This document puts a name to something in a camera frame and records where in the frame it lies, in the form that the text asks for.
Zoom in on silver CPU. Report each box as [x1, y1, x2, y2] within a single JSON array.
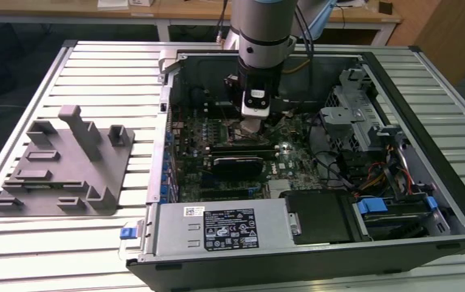
[[237, 119, 262, 135]]

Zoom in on CPU socket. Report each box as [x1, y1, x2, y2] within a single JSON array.
[[223, 120, 269, 145]]

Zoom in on black RAM slot bank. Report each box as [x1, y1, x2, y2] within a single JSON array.
[[205, 101, 243, 119], [209, 144, 279, 161]]

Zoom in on metal drive cage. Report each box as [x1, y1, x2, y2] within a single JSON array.
[[318, 68, 411, 155]]

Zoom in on black graphics card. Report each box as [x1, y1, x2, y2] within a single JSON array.
[[209, 156, 265, 181]]

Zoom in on green motherboard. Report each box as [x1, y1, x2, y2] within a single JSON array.
[[166, 103, 333, 204]]

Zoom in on silver chipset heatsink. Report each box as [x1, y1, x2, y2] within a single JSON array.
[[266, 179, 293, 195]]

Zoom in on wooden desk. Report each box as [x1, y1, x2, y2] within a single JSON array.
[[65, 0, 403, 46]]

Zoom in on white paper box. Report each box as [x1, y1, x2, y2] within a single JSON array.
[[96, 0, 129, 9]]

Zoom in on wooden cabinet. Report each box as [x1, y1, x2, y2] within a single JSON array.
[[387, 0, 465, 88]]

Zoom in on hard disk in blue carrier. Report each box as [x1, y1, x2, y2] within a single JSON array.
[[351, 196, 451, 242]]

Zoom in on silver power supply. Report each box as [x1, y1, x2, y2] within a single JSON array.
[[144, 202, 299, 259]]

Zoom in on grey parts rack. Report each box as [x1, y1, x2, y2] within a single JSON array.
[[0, 105, 136, 218]]

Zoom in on black PC case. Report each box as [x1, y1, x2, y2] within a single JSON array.
[[125, 45, 465, 292]]

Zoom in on grey side camera mount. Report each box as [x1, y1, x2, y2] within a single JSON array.
[[222, 74, 242, 102]]

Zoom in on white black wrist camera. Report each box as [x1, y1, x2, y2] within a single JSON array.
[[239, 86, 273, 119]]

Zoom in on yellow orange power wires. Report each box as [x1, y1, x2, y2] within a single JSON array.
[[359, 175, 385, 190]]

